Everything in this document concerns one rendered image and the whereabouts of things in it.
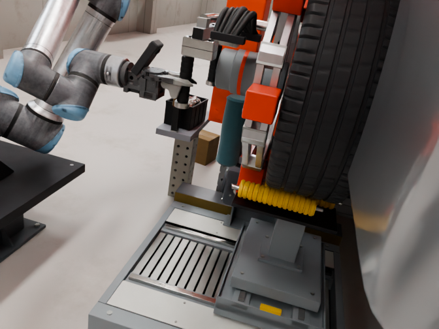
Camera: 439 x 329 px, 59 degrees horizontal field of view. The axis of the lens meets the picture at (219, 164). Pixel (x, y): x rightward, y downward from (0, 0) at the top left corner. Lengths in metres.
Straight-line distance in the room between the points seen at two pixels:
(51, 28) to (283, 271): 1.08
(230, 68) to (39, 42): 0.55
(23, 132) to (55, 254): 0.50
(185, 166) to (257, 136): 1.08
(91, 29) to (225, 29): 0.69
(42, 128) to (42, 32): 0.50
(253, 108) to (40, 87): 0.58
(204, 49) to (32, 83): 0.46
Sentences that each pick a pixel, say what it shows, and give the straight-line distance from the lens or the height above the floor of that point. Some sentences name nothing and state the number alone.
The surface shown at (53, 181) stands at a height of 0.30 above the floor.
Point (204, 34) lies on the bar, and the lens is 1.08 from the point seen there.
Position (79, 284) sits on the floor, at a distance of 1.61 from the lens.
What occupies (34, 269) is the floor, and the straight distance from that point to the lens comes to 1.69.
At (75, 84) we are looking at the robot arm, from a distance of 1.19.
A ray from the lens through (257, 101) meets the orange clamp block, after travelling 0.91.
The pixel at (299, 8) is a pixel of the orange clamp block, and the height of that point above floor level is 1.07.
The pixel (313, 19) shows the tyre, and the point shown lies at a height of 1.05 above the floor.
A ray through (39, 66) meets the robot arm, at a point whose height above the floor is 0.81.
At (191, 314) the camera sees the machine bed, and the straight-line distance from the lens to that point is 1.41.
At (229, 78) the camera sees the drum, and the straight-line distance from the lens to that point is 1.22.
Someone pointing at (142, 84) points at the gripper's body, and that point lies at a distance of 1.16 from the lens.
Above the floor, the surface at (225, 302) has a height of 0.15.
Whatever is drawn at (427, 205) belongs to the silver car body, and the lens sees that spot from 0.46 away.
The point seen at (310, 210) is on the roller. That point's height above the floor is 0.51.
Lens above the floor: 1.09
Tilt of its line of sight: 24 degrees down
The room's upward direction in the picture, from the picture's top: 10 degrees clockwise
